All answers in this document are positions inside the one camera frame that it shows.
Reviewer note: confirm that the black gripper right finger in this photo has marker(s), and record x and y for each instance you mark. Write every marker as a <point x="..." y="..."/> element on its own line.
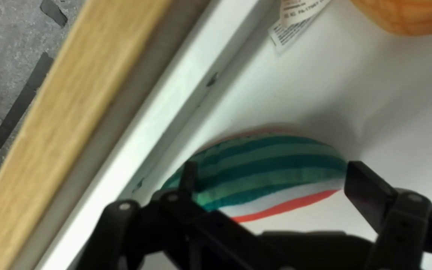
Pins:
<point x="405" y="230"/>

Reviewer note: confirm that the wooden front white drawer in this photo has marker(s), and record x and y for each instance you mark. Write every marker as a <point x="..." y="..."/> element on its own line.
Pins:
<point x="75" y="115"/>

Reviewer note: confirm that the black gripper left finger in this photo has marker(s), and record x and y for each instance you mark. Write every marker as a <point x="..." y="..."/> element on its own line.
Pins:
<point x="165" y="235"/>

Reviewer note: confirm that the watermelon slice plush toy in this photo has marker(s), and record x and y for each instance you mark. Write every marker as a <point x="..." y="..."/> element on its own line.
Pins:
<point x="265" y="170"/>

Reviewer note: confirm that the orange round plush toy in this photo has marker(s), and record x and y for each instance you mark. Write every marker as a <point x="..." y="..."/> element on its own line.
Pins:
<point x="411" y="16"/>

